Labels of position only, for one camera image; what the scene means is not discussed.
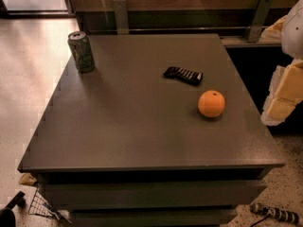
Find power strip on floor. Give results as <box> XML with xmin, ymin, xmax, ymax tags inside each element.
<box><xmin>250</xmin><ymin>202</ymin><xmax>303</xmax><ymax>225</ymax></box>

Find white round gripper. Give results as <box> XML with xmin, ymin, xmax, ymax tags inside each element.
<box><xmin>260</xmin><ymin>0</ymin><xmax>303</xmax><ymax>126</ymax></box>

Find left metal wall bracket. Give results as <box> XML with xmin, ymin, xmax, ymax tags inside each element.
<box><xmin>114</xmin><ymin>0</ymin><xmax>130</xmax><ymax>35</ymax></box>

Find orange fruit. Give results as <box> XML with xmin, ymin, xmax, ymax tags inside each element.
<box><xmin>198</xmin><ymin>90</ymin><xmax>225</xmax><ymax>118</ymax></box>

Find black object on floor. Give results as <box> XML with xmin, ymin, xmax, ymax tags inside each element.
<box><xmin>0</xmin><ymin>191</ymin><xmax>26</xmax><ymax>227</ymax></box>

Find right metal wall bracket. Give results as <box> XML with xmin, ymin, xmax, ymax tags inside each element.
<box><xmin>244</xmin><ymin>0</ymin><xmax>274</xmax><ymax>43</ymax></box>

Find grey drawer cabinet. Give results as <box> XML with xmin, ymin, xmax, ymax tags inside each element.
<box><xmin>19</xmin><ymin>34</ymin><xmax>282</xmax><ymax>227</ymax></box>

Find yellow paper scrap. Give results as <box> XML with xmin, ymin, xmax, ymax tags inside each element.
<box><xmin>19</xmin><ymin>173</ymin><xmax>37</xmax><ymax>186</ymax></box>

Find wire mesh basket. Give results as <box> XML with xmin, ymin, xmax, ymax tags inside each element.
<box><xmin>28</xmin><ymin>189</ymin><xmax>70</xmax><ymax>222</ymax></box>

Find green soda can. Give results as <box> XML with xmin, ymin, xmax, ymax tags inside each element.
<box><xmin>67</xmin><ymin>31</ymin><xmax>95</xmax><ymax>73</ymax></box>

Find metal wall bracket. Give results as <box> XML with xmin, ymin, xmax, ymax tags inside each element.
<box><xmin>244</xmin><ymin>0</ymin><xmax>274</xmax><ymax>43</ymax></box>
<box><xmin>114</xmin><ymin>0</ymin><xmax>130</xmax><ymax>35</ymax></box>

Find black snack bar wrapper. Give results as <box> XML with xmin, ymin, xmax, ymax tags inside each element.
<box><xmin>163</xmin><ymin>66</ymin><xmax>204</xmax><ymax>86</ymax></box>

